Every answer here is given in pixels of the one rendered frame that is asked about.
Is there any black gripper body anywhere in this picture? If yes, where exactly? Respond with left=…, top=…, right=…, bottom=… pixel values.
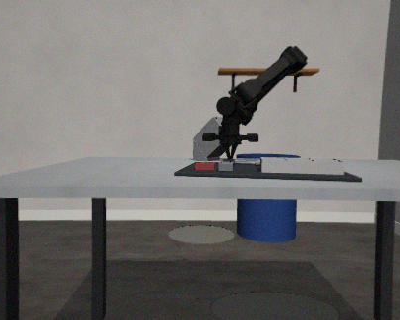
left=202, top=117, right=258, bottom=143

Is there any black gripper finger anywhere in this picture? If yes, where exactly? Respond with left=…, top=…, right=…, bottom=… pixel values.
left=230, top=142, right=242, bottom=159
left=219, top=142, right=230, bottom=159

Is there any red square block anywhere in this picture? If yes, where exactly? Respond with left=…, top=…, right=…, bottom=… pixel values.
left=195, top=162, right=215, bottom=170

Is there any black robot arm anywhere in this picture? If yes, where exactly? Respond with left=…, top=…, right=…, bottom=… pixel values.
left=216, top=46, right=308, bottom=125

